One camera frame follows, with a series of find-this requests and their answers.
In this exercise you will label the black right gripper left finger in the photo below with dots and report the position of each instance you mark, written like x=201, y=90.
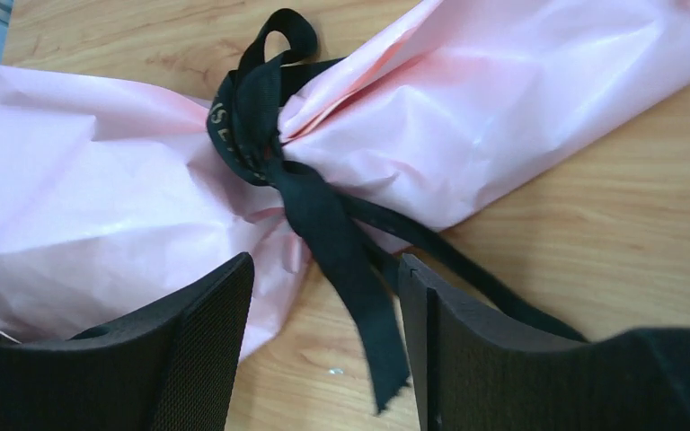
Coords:
x=169, y=365

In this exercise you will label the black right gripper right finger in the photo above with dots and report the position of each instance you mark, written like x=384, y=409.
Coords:
x=475, y=368

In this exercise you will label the pink paper flower wrap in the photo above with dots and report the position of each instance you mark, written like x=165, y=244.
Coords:
x=112, y=195

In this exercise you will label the black printed ribbon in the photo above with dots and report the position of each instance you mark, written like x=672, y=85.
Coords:
x=243, y=126

